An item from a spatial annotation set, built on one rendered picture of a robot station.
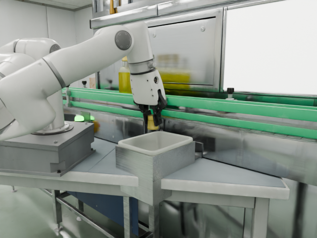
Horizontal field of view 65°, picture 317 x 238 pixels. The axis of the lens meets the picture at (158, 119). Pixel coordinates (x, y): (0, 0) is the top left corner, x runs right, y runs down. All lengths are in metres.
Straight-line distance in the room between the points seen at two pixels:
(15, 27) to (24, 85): 6.52
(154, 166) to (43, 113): 0.33
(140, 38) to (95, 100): 0.62
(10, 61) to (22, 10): 6.44
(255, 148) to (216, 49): 0.45
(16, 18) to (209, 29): 6.33
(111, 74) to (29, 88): 1.04
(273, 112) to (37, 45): 0.77
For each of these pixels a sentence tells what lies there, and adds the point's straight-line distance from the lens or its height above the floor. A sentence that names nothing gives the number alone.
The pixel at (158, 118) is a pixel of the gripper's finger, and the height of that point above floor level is 0.93.
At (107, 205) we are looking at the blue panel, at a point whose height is 0.40.
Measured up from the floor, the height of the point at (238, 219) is 0.42.
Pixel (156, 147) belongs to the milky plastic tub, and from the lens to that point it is 0.98.
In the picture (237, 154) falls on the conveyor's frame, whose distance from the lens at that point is 0.89.
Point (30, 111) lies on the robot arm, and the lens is 0.64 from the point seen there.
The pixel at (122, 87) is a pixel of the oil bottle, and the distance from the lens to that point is 1.25.
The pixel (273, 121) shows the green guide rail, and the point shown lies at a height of 0.92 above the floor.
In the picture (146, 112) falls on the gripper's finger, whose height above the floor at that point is 0.94.
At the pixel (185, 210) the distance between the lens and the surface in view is 1.40.
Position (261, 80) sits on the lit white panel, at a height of 1.04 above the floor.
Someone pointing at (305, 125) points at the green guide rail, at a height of 0.92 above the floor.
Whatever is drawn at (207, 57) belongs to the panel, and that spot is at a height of 1.13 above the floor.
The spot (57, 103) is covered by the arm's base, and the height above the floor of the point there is 0.96.
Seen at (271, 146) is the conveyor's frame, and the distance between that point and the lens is 0.84.
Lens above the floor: 1.07
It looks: 11 degrees down
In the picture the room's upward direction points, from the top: straight up
